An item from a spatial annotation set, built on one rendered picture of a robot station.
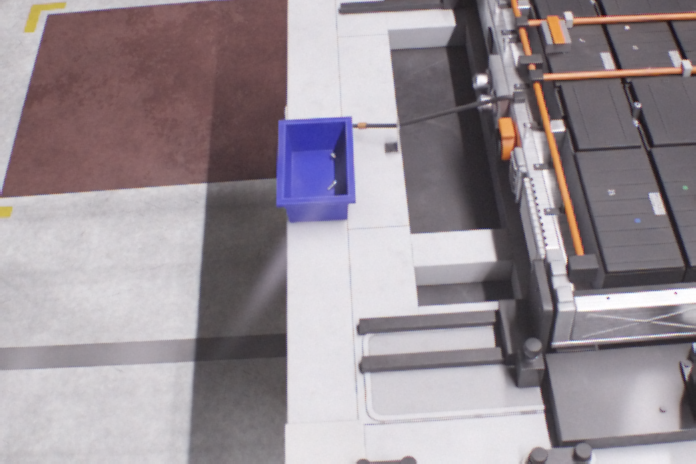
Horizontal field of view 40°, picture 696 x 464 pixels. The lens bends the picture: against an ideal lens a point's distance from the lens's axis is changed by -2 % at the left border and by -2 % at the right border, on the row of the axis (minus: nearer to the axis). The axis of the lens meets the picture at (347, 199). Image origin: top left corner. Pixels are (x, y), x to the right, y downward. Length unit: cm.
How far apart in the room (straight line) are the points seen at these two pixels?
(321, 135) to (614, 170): 61
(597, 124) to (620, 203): 20
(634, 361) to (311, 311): 58
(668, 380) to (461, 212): 58
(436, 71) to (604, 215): 75
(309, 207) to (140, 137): 159
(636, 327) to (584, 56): 62
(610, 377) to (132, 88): 236
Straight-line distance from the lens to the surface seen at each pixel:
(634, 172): 182
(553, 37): 203
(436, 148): 215
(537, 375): 168
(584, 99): 194
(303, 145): 205
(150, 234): 309
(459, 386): 170
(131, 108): 352
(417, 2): 241
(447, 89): 229
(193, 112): 345
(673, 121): 193
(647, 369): 172
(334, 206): 189
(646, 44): 211
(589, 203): 176
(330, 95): 219
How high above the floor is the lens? 229
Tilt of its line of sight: 48 degrees down
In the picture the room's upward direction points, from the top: 4 degrees counter-clockwise
